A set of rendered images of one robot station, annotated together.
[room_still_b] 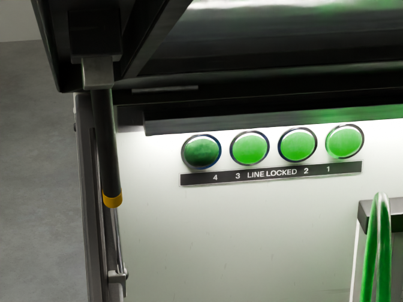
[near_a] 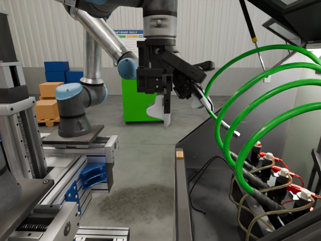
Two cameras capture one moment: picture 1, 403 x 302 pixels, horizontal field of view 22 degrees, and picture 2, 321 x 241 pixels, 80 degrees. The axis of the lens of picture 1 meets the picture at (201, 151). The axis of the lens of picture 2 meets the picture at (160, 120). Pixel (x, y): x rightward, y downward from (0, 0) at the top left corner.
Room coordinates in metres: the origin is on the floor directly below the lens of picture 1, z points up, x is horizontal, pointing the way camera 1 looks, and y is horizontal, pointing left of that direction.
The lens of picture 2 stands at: (0.63, -0.86, 1.40)
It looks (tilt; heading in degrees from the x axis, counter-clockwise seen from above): 19 degrees down; 102
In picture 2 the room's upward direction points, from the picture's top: straight up
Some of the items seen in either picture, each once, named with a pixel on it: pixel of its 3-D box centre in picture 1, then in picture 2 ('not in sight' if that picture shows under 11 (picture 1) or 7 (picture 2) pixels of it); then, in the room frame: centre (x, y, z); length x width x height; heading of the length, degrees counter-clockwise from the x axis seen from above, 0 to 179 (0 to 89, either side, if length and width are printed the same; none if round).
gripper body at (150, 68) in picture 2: not in sight; (156, 67); (0.53, -0.40, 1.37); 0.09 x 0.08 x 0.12; 8
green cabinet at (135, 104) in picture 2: not in sight; (145, 91); (-0.56, 3.26, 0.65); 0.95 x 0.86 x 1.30; 18
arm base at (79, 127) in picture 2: not in sight; (73, 122); (0.03, -0.07, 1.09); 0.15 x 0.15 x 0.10
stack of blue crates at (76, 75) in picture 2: not in sight; (69, 80); (-3.66, 4.86, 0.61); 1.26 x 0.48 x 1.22; 10
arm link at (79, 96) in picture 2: not in sight; (71, 98); (0.04, -0.06, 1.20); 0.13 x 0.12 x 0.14; 76
